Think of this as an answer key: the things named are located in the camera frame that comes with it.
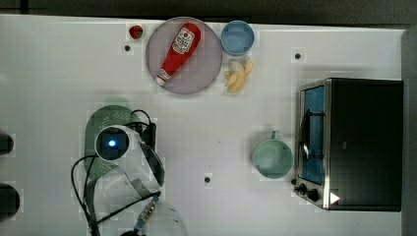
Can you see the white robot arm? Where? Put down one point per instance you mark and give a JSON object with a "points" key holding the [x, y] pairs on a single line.
{"points": [[126, 201]]}

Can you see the peeled banana toy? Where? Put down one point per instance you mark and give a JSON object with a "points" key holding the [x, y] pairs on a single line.
{"points": [[237, 75]]}

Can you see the grey round plate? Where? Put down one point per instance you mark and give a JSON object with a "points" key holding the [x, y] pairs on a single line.
{"points": [[201, 68]]}

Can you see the green mug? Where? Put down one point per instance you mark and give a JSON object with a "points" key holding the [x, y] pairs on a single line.
{"points": [[272, 158]]}

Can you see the red ketchup bottle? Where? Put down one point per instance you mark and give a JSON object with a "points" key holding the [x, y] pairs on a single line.
{"points": [[183, 45]]}

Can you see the blue plastic cup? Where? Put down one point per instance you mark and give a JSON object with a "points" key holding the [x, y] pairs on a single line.
{"points": [[237, 38]]}

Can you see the red strawberry toy top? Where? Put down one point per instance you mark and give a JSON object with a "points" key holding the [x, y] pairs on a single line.
{"points": [[136, 32]]}

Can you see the black toaster oven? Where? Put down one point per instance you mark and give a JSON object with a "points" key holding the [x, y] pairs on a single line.
{"points": [[349, 144]]}

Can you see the black round object upper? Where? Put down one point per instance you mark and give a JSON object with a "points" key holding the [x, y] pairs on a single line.
{"points": [[6, 144]]}

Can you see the black round object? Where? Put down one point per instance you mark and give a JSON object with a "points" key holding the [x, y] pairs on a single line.
{"points": [[6, 144], [9, 201]]}

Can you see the black round object lower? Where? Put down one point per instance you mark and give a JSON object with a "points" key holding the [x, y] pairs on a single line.
{"points": [[9, 201]]}

